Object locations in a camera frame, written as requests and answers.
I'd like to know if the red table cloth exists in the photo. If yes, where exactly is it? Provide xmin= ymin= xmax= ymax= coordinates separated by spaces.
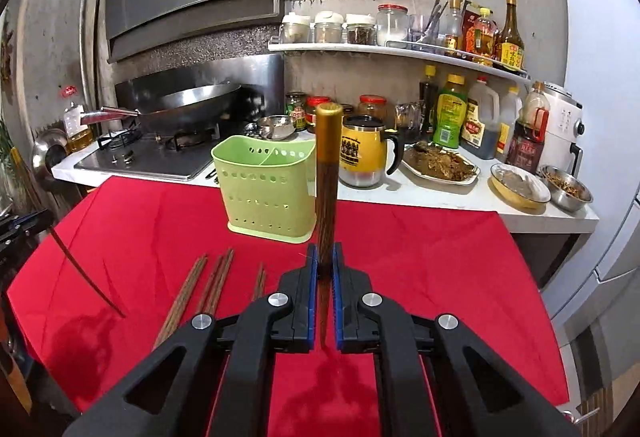
xmin=8 ymin=177 xmax=568 ymax=436

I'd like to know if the gas stove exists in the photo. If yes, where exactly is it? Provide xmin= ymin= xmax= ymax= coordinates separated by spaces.
xmin=74 ymin=126 xmax=220 ymax=182

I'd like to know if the green perforated utensil holder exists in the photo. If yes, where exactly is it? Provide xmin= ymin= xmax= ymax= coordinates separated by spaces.
xmin=212 ymin=135 xmax=316 ymax=244

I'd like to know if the yellow rimmed dish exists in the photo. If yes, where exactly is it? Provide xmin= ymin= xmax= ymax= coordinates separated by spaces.
xmin=489 ymin=163 xmax=551 ymax=211

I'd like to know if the plate of food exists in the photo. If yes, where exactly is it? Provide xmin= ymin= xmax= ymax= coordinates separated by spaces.
xmin=402 ymin=140 xmax=480 ymax=186

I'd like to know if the black wok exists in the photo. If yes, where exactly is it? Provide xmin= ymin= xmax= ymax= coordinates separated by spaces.
xmin=79 ymin=83 xmax=241 ymax=133

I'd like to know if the steel bowl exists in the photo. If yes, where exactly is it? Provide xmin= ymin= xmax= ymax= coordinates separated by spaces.
xmin=538 ymin=165 xmax=593 ymax=213

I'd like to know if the yellow steel mug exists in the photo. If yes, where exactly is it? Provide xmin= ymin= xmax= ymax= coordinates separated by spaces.
xmin=338 ymin=116 xmax=404 ymax=188

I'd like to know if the red label dark bottle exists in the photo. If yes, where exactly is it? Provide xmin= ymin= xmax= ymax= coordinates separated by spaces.
xmin=506 ymin=82 xmax=550 ymax=174

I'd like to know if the dark sauce jug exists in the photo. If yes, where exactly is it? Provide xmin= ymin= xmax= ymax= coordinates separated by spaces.
xmin=461 ymin=76 xmax=500 ymax=160

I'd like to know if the white rice cooker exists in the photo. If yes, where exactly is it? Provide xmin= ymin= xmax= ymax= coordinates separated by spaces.
xmin=539 ymin=82 xmax=585 ymax=177

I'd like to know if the green label bottle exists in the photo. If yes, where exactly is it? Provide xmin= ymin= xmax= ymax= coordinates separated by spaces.
xmin=433 ymin=73 xmax=468 ymax=149

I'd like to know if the brown sauce bottle on shelf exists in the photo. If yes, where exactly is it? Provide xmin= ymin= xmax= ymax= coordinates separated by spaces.
xmin=495 ymin=0 xmax=524 ymax=71

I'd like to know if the white wall shelf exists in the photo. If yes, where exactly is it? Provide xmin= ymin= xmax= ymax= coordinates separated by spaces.
xmin=268 ymin=43 xmax=533 ymax=87

